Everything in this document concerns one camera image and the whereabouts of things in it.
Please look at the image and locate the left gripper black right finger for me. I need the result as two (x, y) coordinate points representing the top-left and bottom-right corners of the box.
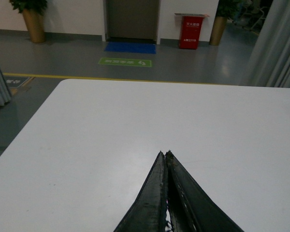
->
(165, 151), (242, 232)

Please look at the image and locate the red fire extinguisher box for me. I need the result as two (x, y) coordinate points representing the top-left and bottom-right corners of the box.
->
(175, 13), (209, 50)

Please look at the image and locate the potted green plant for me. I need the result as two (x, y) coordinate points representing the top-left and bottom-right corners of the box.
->
(209, 0), (242, 46)
(9, 0), (48, 44)

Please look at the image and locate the right grey curtain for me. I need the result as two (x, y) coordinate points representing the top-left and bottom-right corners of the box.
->
(240, 0), (290, 88)

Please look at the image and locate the blue floor mat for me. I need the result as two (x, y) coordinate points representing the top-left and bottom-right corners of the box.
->
(104, 42), (156, 54)

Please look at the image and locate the right potted green plant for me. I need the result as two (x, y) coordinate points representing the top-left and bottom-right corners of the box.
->
(209, 0), (242, 46)

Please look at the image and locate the left potted green plant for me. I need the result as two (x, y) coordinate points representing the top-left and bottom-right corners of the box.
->
(9, 0), (48, 44)

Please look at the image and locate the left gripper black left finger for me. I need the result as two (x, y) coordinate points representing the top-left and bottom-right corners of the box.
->
(115, 152), (168, 232)

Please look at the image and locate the dark floor sign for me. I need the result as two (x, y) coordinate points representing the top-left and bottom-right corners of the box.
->
(4, 76), (33, 88)

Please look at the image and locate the grey door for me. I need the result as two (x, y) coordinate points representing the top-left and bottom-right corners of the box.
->
(103, 0), (160, 44)

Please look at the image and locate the green floor sign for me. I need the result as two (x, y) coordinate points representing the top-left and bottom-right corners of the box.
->
(98, 58), (152, 67)

